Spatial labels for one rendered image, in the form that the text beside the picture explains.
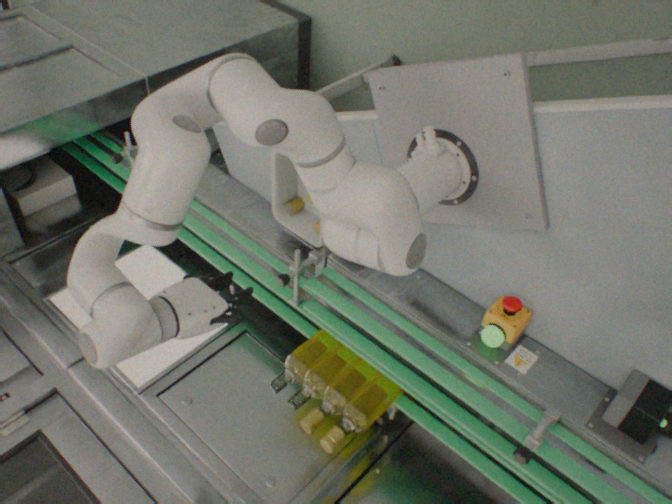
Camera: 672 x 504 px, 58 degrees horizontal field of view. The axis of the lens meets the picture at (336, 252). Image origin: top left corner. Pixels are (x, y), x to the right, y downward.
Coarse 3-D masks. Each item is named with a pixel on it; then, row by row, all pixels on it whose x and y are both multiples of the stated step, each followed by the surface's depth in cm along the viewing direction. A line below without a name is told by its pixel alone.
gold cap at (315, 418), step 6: (312, 414) 125; (318, 414) 125; (306, 420) 124; (312, 420) 124; (318, 420) 125; (324, 420) 126; (306, 426) 124; (312, 426) 124; (318, 426) 125; (306, 432) 125; (312, 432) 124
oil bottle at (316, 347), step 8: (312, 336) 139; (320, 336) 139; (328, 336) 139; (304, 344) 137; (312, 344) 137; (320, 344) 137; (328, 344) 137; (336, 344) 138; (296, 352) 135; (304, 352) 135; (312, 352) 135; (320, 352) 135; (288, 360) 134; (296, 360) 133; (304, 360) 133; (312, 360) 134; (288, 368) 133; (296, 368) 132; (304, 368) 132; (296, 376) 132
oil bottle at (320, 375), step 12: (336, 348) 136; (348, 348) 137; (324, 360) 134; (336, 360) 134; (348, 360) 134; (312, 372) 131; (324, 372) 131; (336, 372) 132; (312, 384) 130; (324, 384) 130
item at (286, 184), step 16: (272, 160) 142; (288, 160) 145; (272, 176) 146; (288, 176) 149; (272, 192) 149; (288, 192) 152; (304, 192) 152; (272, 208) 153; (288, 208) 155; (304, 208) 156; (288, 224) 152; (304, 224) 152; (320, 224) 142; (320, 240) 145
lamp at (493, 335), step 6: (492, 324) 121; (486, 330) 120; (492, 330) 119; (498, 330) 119; (486, 336) 120; (492, 336) 119; (498, 336) 119; (504, 336) 120; (486, 342) 121; (492, 342) 119; (498, 342) 119
